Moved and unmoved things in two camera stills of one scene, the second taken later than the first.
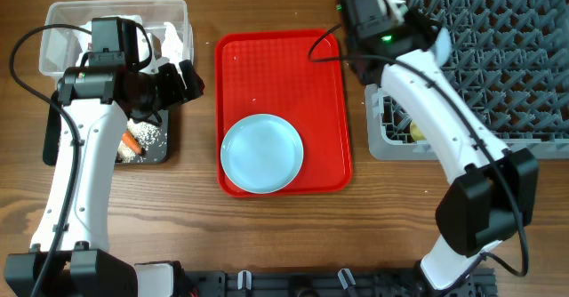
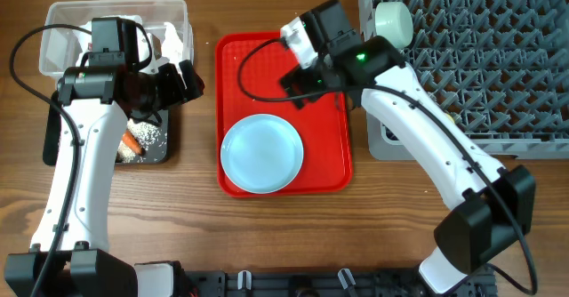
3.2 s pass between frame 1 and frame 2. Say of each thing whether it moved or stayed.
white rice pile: stayed
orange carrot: stayed
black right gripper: moved
